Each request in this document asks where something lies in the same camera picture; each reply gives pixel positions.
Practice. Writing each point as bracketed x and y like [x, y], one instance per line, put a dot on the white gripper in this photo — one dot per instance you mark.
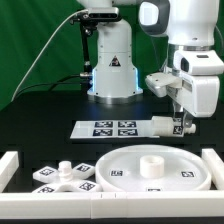
[199, 87]

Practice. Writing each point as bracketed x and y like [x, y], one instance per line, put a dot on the white round table top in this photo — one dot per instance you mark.
[146, 168]

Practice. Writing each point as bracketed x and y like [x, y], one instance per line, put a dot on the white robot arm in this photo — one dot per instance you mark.
[187, 25]

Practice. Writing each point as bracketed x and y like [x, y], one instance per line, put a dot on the white U-shaped obstacle fence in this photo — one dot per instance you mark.
[112, 204]

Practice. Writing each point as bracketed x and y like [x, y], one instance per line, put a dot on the white marker tag plate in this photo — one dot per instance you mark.
[113, 129]

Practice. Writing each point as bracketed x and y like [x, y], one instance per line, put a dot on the white cross-shaped table base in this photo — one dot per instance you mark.
[66, 178]

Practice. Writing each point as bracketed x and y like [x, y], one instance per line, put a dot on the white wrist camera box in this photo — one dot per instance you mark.
[159, 82]

